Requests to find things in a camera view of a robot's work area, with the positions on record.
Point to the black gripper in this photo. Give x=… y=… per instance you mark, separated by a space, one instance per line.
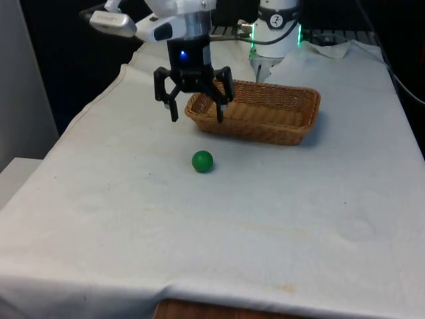
x=189 y=63

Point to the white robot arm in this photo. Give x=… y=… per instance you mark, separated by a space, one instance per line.
x=275 y=30

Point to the brown wicker basket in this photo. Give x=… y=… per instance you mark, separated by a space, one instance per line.
x=255 y=111

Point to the green ball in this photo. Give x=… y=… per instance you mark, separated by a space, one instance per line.
x=202 y=161

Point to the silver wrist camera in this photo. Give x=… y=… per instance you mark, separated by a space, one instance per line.
x=113 y=21

